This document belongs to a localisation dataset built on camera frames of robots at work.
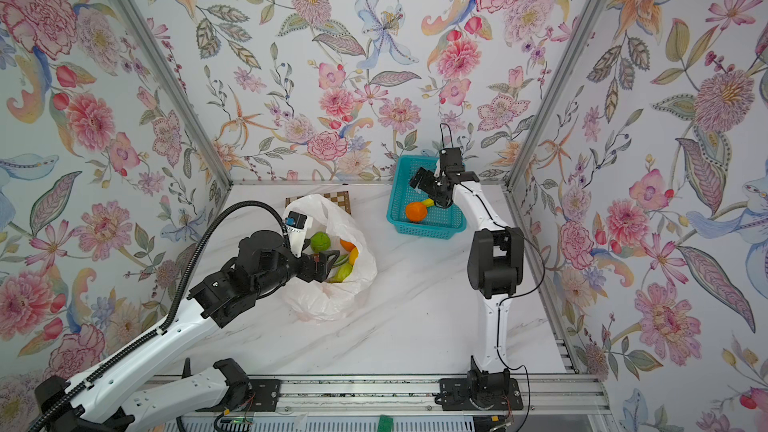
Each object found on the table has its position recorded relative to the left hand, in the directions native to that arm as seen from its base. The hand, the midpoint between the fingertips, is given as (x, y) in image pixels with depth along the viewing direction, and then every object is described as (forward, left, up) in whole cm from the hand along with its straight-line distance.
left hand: (329, 251), depth 71 cm
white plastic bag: (-7, +1, -13) cm, 14 cm away
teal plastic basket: (+28, -34, -26) cm, 51 cm away
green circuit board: (-32, -13, -24) cm, 42 cm away
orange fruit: (+28, -25, -19) cm, 42 cm away
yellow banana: (+34, -30, -22) cm, 51 cm away
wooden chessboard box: (+38, +3, -23) cm, 45 cm away
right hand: (+31, -25, -9) cm, 41 cm away
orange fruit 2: (+15, -2, -20) cm, 25 cm away
